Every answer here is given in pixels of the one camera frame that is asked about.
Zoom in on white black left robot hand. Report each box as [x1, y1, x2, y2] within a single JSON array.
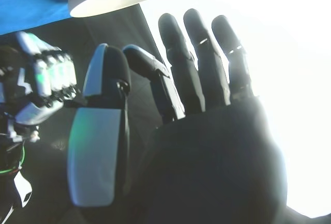
[[66, 8, 289, 224]]

